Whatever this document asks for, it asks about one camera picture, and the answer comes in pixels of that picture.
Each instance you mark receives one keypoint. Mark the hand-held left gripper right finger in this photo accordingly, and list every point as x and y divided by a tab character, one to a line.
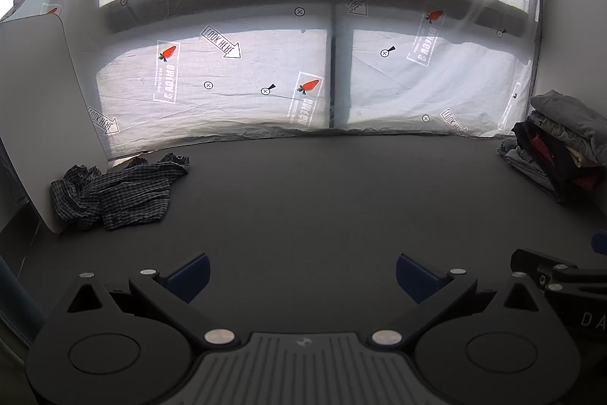
413	278

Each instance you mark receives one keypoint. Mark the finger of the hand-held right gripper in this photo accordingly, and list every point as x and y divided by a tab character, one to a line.
536	265
601	241

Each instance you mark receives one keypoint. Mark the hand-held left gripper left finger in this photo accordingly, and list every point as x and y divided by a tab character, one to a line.
189	278

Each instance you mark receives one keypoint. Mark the blue plaid shirt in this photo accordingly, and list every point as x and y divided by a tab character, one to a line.
123	194

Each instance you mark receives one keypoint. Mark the stack of folded clothes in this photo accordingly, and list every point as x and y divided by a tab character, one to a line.
566	170

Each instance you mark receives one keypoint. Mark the cream folded garment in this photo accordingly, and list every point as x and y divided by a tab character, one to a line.
581	156

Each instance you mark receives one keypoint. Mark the light blue-grey folded garment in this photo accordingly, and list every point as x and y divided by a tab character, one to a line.
524	165

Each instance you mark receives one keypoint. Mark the red folded garment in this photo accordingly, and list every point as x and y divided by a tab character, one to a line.
538	144

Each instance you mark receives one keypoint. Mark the cartoon print folded garment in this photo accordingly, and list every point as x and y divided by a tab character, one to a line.
552	127

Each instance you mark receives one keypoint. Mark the grey folded garment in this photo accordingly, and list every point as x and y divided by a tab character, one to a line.
566	111

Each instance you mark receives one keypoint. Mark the white board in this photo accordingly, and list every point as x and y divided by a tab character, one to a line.
42	111

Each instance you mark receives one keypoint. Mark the white printed sheet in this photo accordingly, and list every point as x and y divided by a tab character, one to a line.
265	63

